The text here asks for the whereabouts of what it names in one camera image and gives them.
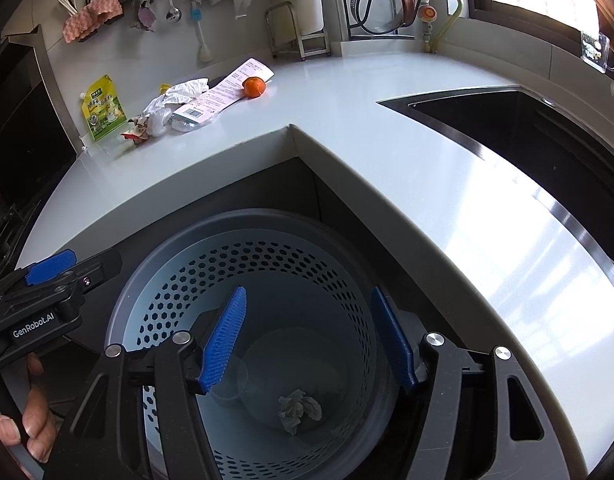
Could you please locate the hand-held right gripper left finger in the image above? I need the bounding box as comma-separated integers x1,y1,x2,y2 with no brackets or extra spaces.
42,286,248,480

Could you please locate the long white paper receipt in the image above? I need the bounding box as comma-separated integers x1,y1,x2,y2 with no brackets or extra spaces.
179,58,276,120

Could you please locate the yellow gas hose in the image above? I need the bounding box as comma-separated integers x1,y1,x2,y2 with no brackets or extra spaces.
429,0,466,54

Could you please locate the yellow seasoning pouch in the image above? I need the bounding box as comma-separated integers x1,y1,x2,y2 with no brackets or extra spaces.
79,74,128,142

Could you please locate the brown rimmed pot lid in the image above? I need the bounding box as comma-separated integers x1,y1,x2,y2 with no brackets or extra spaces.
387,0,420,28

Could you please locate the metal cutting board rack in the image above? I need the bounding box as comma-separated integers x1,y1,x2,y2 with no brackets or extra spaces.
265,1,332,62

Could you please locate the red and white wrapper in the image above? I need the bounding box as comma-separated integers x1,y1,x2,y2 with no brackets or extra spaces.
119,116,151,145

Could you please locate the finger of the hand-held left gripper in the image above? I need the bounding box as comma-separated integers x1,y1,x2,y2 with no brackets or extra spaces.
0,249,78,293
54,247,124,311

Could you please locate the clear plastic wall tag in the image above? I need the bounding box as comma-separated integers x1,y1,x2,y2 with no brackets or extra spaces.
580,30,614,74

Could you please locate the crumpled grey tissue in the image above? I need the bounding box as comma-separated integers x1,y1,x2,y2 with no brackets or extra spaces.
278,388,324,436

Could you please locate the black steel stove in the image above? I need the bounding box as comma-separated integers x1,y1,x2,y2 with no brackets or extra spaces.
0,25,84,273

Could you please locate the clear barcode package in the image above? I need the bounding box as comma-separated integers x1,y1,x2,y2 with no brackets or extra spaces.
170,104,214,134

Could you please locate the purple grey rag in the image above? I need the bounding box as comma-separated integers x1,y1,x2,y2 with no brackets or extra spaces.
130,0,158,31

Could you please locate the black wire lid rack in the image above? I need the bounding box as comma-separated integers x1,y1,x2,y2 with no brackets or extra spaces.
331,0,434,42

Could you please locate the grey perforated trash bin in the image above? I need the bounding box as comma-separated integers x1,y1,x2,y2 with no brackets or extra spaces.
104,208,438,480

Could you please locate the blue bottle brush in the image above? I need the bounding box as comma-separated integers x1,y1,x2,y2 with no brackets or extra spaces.
189,2,214,63

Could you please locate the person's left hand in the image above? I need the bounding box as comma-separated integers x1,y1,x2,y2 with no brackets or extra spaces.
0,352,58,463

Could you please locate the crumpled white tissue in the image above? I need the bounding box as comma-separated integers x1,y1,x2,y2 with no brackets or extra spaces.
159,78,210,109

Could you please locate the pink wavy sponge cloth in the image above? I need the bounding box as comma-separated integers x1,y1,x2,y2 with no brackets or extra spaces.
63,0,124,44

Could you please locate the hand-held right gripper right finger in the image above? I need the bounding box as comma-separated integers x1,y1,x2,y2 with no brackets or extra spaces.
369,286,570,480

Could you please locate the black kitchen sink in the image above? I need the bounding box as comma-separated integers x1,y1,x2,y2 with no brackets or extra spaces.
377,86,614,283

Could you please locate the gas valve with orange dial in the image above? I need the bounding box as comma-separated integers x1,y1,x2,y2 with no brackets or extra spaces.
416,0,448,54

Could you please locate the glass pot lid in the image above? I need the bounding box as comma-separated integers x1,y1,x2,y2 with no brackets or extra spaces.
353,0,412,36

